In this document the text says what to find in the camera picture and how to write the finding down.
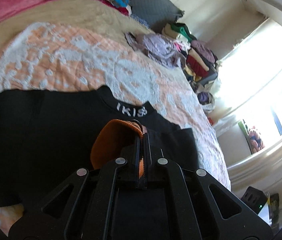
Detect purple cloth in white bag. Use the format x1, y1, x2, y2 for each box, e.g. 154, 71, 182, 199
197, 91, 216, 115

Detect black sweater with orange lining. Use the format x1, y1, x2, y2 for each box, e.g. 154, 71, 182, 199
0, 85, 201, 240

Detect black electronic device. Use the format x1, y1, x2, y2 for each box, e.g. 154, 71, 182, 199
241, 186, 269, 214

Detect colourful item on windowsill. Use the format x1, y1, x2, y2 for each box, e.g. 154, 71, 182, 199
247, 127, 265, 154

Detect orange and white patterned blanket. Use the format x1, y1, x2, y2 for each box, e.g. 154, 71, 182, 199
0, 22, 231, 235

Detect pile of mixed coloured clothes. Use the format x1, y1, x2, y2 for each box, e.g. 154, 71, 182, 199
161, 22, 219, 83

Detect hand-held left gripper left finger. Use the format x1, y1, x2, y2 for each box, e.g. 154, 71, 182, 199
8, 132, 142, 240

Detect lilac crumpled clothes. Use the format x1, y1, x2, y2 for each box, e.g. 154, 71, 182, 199
125, 31, 185, 68

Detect beige bedsheet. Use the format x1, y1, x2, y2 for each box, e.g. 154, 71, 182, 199
0, 0, 156, 63

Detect grey quilted headboard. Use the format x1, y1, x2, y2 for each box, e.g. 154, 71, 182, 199
101, 0, 185, 33

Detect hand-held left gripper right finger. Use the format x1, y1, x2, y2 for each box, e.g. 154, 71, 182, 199
144, 129, 274, 240

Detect cream curtain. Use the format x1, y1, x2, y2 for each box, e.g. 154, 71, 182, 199
206, 17, 282, 135

